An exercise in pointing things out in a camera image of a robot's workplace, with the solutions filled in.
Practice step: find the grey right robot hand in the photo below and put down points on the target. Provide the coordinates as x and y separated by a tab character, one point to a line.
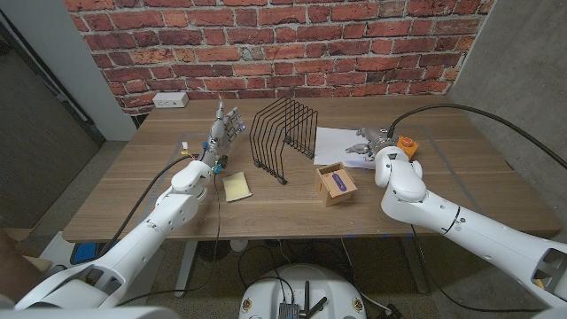
378	139

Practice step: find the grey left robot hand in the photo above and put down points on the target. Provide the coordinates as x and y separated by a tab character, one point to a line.
219	137

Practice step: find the white paper file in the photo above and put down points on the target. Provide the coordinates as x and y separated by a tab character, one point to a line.
332	144

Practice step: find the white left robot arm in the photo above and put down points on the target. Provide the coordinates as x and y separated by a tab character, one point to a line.
146	235

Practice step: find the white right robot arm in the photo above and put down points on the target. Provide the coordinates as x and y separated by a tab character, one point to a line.
443	212

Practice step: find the orange block with red button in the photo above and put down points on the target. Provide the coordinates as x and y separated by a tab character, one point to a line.
408	145

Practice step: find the yellow sticky note pad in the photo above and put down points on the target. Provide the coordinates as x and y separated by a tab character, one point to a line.
236	186

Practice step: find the white power outlet strip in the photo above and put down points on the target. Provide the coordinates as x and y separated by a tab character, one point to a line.
170	100

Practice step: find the small wooden box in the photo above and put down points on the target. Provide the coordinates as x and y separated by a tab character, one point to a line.
335	186

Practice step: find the red brick printed backdrop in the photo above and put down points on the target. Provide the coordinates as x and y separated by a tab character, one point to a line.
199	44

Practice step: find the grey table leg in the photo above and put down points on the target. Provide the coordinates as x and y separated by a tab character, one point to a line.
409	266

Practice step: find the white table leg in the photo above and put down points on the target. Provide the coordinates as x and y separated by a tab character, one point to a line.
186	266

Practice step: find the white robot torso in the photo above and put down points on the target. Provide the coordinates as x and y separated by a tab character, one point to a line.
301	283

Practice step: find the blue object under table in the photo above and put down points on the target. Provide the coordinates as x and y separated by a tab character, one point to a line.
84	252

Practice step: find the black antenna module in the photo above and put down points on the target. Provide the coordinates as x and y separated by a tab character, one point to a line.
290	310

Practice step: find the brown cardboard box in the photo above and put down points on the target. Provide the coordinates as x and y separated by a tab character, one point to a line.
17	266

